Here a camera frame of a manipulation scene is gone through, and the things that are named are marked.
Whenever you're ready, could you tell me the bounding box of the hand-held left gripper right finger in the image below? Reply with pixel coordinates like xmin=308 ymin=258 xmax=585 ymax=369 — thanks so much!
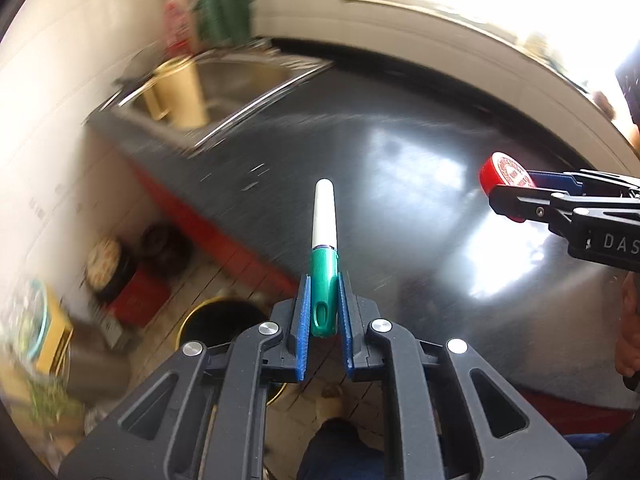
xmin=337 ymin=270 xmax=588 ymax=480

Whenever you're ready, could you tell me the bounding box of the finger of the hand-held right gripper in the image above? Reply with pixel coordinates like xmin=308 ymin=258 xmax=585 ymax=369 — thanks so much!
xmin=527 ymin=169 xmax=640 ymax=197
xmin=489 ymin=185 xmax=591 ymax=241

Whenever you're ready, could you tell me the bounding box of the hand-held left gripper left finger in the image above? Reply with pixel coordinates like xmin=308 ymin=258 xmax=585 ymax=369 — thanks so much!
xmin=59 ymin=274 xmax=313 ymax=480

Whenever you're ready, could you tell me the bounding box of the red round lid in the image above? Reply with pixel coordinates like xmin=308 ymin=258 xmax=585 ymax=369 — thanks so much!
xmin=478 ymin=152 xmax=533 ymax=223

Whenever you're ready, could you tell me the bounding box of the yellow rimmed trash bin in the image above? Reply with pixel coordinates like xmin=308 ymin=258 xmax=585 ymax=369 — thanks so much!
xmin=176 ymin=297 xmax=288 ymax=406

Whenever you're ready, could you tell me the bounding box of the green and white marker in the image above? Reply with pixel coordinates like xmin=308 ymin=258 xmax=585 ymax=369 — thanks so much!
xmin=309 ymin=178 xmax=342 ymax=339

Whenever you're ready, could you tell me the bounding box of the person's right hand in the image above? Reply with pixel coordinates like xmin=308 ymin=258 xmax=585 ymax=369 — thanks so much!
xmin=614 ymin=275 xmax=640 ymax=392

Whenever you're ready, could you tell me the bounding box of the person's beige shoe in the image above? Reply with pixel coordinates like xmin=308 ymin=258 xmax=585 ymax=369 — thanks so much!
xmin=315 ymin=382 xmax=346 ymax=423

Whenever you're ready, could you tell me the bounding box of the dark round pot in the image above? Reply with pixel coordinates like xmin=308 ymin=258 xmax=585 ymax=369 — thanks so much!
xmin=137 ymin=222 xmax=193 ymax=276

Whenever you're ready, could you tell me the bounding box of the red box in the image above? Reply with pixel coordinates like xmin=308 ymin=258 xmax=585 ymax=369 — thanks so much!
xmin=107 ymin=267 xmax=171 ymax=328

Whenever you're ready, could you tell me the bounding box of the round black pan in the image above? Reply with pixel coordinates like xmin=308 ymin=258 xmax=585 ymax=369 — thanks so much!
xmin=84 ymin=237 xmax=133 ymax=301

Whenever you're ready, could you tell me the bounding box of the grey bag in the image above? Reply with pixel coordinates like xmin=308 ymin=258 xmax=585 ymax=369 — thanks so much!
xmin=65 ymin=320 xmax=133 ymax=401

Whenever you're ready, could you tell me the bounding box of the steel sink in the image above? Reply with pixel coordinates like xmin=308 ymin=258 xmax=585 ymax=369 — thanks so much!
xmin=87 ymin=47 xmax=333 ymax=158

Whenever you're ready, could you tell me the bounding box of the yellow box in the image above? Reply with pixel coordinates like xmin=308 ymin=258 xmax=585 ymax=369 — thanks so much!
xmin=30 ymin=280 xmax=75 ymax=376

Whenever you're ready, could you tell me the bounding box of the yellow jug in sink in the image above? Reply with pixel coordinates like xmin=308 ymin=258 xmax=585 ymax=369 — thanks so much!
xmin=152 ymin=57 xmax=211 ymax=128

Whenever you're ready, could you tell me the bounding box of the green cloth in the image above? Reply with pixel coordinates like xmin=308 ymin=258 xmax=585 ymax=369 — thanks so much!
xmin=192 ymin=0 xmax=253 ymax=46

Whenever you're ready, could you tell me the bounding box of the red bottle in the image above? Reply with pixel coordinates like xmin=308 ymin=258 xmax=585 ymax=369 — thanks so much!
xmin=162 ymin=0 xmax=196 ymax=53

